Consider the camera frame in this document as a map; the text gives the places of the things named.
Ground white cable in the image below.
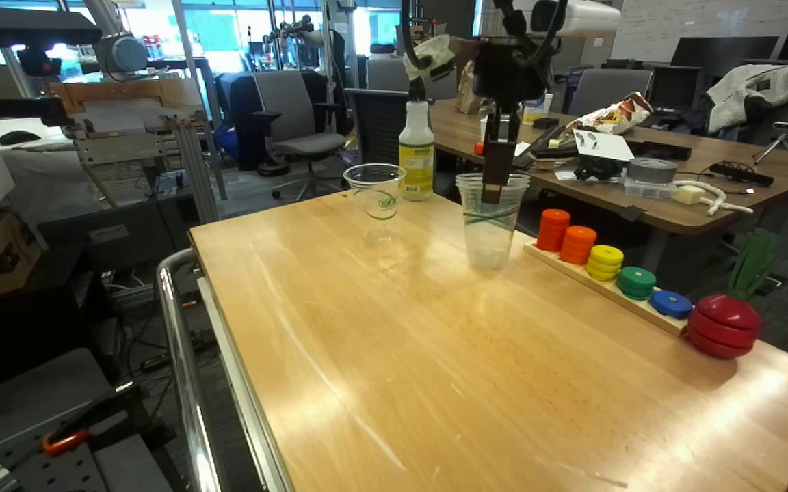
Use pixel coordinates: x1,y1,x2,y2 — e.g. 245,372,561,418
669,179,757,219

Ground white paper sheet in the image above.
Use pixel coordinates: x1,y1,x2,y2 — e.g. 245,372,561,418
570,127,641,167

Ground blue toy disc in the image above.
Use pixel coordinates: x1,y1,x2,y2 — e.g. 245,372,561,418
646,287,695,324

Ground red-orange toy disc stack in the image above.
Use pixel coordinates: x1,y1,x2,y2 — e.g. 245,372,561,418
534,206,574,258

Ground green toy disc stack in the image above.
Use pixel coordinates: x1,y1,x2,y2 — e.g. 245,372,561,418
612,262,659,303

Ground chip bag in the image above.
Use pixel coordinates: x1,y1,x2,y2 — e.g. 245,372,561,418
576,87,657,139

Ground white bottle with yellow label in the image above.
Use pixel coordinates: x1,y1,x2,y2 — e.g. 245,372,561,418
397,98,437,206

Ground yellow toy disc stack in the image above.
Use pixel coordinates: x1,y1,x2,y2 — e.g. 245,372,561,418
585,240,627,286

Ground dark office chair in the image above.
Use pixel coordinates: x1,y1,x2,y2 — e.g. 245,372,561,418
345,86,416,169

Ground grey office chair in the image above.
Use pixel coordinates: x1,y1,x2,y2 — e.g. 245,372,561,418
249,70,353,206

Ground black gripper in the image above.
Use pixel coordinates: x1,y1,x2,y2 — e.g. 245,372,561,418
474,40,552,209

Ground clear plastic container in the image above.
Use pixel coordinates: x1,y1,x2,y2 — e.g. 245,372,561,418
619,176,690,206

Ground clear plastic cup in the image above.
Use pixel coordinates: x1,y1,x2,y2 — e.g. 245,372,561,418
455,179,534,277
455,174,534,268
338,158,405,225
455,169,534,258

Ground orange clamp handle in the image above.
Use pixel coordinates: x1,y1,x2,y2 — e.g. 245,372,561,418
42,425,93,459

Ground black remote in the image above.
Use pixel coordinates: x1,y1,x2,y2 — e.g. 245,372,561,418
702,158,778,193

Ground orange toy disc stack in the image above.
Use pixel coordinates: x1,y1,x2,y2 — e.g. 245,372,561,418
559,225,600,268

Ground red radish toy green leaves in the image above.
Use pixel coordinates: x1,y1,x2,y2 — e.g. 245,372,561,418
682,228,786,365

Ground white jacket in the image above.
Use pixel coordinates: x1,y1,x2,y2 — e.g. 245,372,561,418
702,60,788,138

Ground wooden office desk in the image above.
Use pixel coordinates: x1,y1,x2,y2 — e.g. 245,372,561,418
430,97,788,240

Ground black flat phone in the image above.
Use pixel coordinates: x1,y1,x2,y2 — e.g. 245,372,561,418
623,138,695,164

